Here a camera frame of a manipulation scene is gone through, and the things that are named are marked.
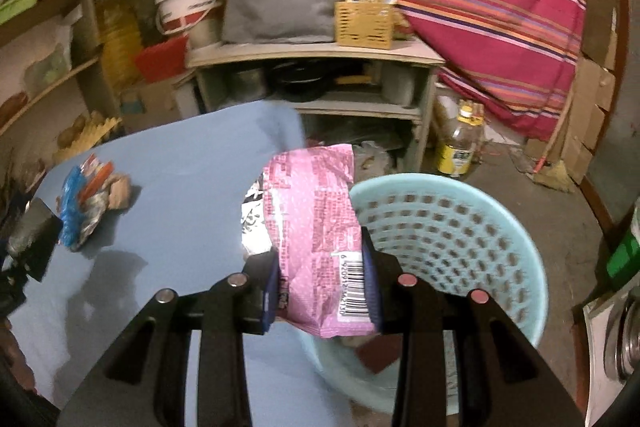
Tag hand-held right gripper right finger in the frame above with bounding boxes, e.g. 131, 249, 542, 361
360, 227, 586, 427

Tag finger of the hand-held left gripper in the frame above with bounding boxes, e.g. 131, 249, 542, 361
5, 198, 64, 283

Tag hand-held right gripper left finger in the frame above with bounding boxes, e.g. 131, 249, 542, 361
57, 249, 281, 427

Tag blue snack wrapper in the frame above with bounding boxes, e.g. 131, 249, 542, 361
56, 164, 108, 252

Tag orange snack wrapper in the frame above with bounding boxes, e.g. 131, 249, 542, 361
79, 154, 116, 204

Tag pink snack packet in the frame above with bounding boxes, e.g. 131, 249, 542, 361
240, 143, 382, 339

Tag brown paper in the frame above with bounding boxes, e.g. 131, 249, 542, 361
107, 174, 134, 210

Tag light blue plastic basket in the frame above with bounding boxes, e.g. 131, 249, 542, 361
300, 173, 549, 415

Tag crumpled clear plastic bags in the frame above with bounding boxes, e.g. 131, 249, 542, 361
350, 141, 394, 174

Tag blue table cover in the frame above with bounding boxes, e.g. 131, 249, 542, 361
10, 99, 401, 427

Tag clear oil bottle yellow label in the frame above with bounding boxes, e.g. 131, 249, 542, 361
434, 104, 486, 178

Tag brown cardboard box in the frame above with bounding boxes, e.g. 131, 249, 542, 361
117, 77, 182, 128

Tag grey cylindrical container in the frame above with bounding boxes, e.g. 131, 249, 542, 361
382, 64, 417, 106

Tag yellow oil jug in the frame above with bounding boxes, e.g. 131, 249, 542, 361
97, 0, 144, 88

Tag small metal pot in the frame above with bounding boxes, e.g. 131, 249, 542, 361
227, 67, 266, 100

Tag red plastic basin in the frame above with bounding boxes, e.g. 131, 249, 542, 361
132, 37, 189, 83

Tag straw broom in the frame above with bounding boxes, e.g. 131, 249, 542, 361
531, 87, 577, 194

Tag black pan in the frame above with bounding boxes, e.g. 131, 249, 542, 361
270, 62, 332, 101

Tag tall wooden shelf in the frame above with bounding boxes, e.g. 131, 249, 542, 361
0, 0, 107, 134

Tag grey wooden shelf cabinet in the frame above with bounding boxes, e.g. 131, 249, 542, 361
186, 39, 446, 176

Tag green object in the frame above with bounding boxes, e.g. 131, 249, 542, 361
605, 227, 640, 281

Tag round metal container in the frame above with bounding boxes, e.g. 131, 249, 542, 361
602, 291, 640, 384

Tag yellow woven box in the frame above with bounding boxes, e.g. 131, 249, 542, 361
334, 0, 401, 50

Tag white plastic bucket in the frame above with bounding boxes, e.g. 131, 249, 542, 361
153, 0, 224, 38

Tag stacked cardboard boxes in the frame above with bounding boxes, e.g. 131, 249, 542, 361
560, 0, 622, 186

